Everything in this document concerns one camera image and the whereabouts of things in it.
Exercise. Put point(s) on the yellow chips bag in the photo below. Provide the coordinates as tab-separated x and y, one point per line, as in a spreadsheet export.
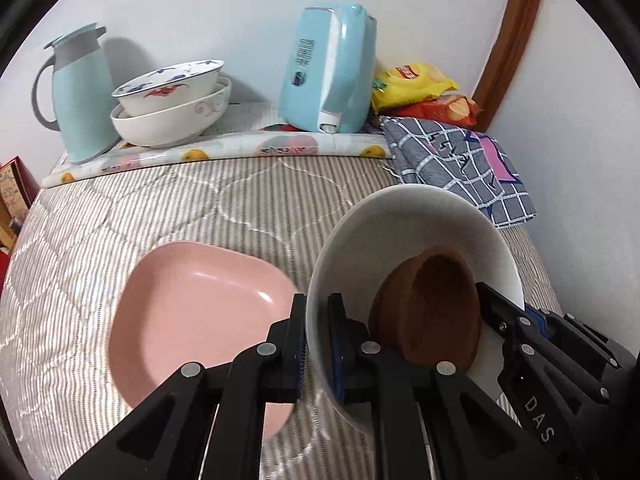
410	85

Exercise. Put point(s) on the grey checked cloth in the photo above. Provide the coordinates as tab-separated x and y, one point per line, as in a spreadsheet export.
450	165

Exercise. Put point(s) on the white bowl with grey swirls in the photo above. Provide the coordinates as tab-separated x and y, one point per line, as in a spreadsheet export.
170	127

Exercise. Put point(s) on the light blue electric kettle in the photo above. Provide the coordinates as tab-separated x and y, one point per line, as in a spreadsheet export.
325	70

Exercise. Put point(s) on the white bowl with red pattern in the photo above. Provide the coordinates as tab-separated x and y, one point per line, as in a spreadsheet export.
160	95

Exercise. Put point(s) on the red chips bag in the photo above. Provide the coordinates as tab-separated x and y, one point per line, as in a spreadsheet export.
445	110

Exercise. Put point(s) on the striped quilt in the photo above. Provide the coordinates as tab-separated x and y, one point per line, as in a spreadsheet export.
150	210

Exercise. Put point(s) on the plain white bowl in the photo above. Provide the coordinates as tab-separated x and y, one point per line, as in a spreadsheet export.
415	220

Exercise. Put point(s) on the wooden door frame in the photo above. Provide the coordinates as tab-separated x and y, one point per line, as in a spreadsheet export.
515	35

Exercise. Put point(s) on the light blue thermos jug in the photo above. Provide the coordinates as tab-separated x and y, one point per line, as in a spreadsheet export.
82	100

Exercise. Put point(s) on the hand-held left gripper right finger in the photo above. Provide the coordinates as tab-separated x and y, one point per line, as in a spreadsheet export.
337	360

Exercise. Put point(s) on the pink square plate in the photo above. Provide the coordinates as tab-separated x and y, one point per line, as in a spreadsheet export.
190	310

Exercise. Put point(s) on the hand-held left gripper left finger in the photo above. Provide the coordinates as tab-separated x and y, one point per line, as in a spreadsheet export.
287	360

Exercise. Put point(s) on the patterned cardboard box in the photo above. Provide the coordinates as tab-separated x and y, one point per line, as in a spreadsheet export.
15	195

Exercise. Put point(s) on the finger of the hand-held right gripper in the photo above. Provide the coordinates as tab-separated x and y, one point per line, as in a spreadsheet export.
542	322
500	312

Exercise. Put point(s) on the brown bowl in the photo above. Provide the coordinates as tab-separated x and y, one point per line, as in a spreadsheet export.
430	310

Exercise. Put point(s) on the fruit print table cover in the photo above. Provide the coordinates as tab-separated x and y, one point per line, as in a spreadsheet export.
225	147

